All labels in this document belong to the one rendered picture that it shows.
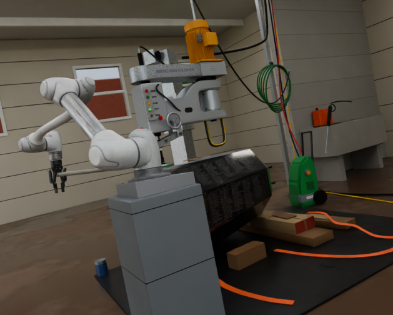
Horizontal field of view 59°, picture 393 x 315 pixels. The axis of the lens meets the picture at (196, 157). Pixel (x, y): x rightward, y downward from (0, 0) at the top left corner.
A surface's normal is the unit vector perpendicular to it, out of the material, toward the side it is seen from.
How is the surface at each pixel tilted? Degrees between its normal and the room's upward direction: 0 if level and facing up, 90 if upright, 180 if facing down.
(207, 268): 90
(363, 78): 90
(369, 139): 90
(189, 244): 90
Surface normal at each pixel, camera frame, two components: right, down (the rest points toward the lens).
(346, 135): 0.49, -0.05
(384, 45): -0.85, 0.19
